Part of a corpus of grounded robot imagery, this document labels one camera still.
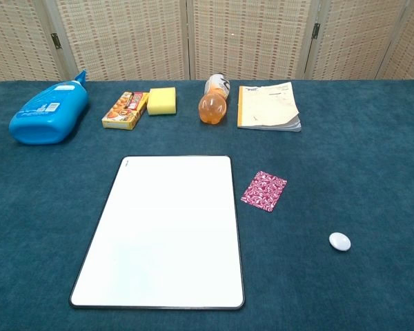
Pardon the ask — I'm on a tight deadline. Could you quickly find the orange drink bottle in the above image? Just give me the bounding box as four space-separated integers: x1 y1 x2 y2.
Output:
197 72 231 125

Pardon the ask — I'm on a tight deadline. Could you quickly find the blue detergent pump bottle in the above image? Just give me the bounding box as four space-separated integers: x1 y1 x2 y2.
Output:
8 70 90 146

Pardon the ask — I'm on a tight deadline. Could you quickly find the white board with black rim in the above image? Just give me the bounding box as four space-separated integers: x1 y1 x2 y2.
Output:
69 155 246 310

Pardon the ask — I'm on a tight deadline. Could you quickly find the worn notebook with orange spine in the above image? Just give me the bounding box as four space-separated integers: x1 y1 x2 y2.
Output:
237 81 302 133

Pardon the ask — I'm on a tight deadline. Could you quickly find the teal tablecloth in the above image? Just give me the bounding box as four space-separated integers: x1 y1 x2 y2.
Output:
0 79 414 331

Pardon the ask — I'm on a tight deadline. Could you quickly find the white round magnet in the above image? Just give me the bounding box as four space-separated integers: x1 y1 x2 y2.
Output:
328 232 352 252

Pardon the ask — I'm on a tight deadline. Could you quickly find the woven folding screen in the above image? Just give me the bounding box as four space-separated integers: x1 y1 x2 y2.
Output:
0 0 414 86

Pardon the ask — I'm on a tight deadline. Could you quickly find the pink patterned card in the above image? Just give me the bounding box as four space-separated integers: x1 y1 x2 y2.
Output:
240 170 288 213

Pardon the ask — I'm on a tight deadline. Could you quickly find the yellow sponge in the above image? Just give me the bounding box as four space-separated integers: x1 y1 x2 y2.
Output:
146 87 177 117

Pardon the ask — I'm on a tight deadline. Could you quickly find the yellow curry box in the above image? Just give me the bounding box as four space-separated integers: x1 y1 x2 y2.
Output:
101 91 150 131

